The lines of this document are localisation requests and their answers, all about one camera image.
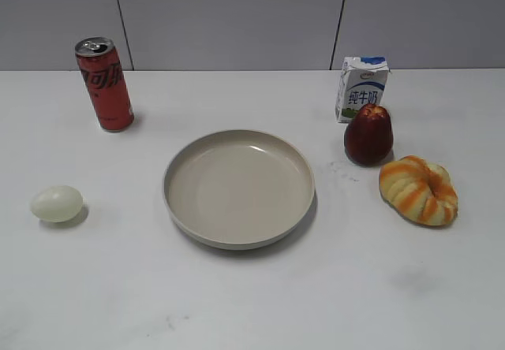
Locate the beige round plate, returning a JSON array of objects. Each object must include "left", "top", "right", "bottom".
[{"left": 163, "top": 129, "right": 317, "bottom": 251}]

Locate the orange striped croissant bread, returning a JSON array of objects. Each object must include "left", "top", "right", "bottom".
[{"left": 379, "top": 155, "right": 458, "bottom": 226}]

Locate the red soda can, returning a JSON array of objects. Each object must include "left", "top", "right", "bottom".
[{"left": 75, "top": 36, "right": 134, "bottom": 132}]

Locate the white egg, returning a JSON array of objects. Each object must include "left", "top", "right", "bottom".
[{"left": 30, "top": 185, "right": 84, "bottom": 222}]

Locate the white blue milk carton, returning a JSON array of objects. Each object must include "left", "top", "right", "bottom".
[{"left": 335, "top": 57, "right": 390, "bottom": 123}]

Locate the dark red wax apple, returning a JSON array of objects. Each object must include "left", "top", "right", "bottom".
[{"left": 344, "top": 103, "right": 394, "bottom": 166}]

